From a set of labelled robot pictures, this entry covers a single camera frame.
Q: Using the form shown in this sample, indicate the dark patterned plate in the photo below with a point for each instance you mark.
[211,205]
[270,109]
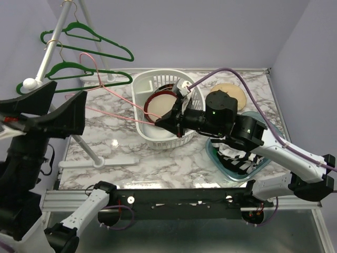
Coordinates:
[167,87]

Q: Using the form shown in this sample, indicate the black base frame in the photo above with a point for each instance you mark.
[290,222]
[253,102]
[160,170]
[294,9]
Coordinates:
[177,204]

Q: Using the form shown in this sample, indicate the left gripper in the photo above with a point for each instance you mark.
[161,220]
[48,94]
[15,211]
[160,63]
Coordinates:
[69,116]

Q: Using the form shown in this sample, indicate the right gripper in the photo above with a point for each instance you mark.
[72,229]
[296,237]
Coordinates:
[174,120]

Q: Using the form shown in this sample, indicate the zebra striped tank top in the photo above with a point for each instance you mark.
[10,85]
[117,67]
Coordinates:
[240,162]

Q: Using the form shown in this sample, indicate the red rimmed plate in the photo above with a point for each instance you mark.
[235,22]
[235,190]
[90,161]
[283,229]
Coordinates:
[158,104]

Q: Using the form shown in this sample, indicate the white plate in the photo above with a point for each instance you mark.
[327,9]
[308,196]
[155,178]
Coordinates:
[155,132]

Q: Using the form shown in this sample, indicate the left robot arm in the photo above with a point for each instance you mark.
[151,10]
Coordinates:
[21,216]

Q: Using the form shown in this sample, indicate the pink wire hanger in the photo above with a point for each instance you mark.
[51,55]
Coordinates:
[102,86]

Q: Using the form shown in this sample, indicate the blue transparent bin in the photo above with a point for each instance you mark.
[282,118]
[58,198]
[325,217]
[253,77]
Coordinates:
[211,152]

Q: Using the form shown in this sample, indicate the white plastic basket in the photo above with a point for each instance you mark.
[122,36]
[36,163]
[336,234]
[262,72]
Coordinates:
[143,86]

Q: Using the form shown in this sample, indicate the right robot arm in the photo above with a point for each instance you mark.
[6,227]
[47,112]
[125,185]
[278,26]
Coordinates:
[308,178]

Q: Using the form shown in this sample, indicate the beige bird plate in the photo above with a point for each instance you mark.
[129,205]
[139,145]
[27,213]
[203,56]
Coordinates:
[234,92]

